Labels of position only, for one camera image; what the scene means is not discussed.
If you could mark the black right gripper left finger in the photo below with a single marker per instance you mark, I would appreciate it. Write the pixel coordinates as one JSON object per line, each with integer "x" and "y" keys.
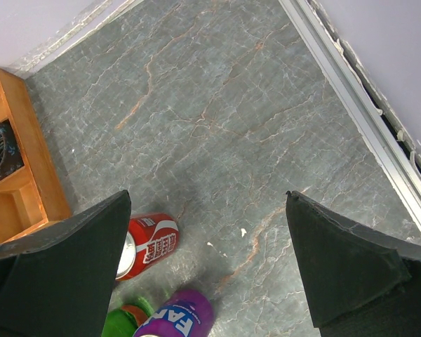
{"x": 59, "y": 280}

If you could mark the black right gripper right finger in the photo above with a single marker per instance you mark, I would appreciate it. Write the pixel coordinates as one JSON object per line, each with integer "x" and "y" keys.
{"x": 357, "y": 281}

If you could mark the green glass bottle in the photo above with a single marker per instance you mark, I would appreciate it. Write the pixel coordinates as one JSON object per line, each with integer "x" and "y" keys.
{"x": 126, "y": 319}

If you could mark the red coke can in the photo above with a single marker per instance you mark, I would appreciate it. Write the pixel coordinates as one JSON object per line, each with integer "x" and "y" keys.
{"x": 150, "y": 238}

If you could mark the purple soda can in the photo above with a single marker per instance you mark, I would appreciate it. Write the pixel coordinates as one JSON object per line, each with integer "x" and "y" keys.
{"x": 187, "y": 313}

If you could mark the wooden compartment tray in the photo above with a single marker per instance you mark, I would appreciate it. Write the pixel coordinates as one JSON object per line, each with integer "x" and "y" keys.
{"x": 31, "y": 196}

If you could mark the dark rolled fabric right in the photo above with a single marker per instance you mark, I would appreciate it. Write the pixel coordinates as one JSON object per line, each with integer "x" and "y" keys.
{"x": 10, "y": 157}

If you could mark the aluminium side rail right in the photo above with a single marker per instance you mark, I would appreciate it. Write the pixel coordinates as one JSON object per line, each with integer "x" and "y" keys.
{"x": 329, "y": 54}

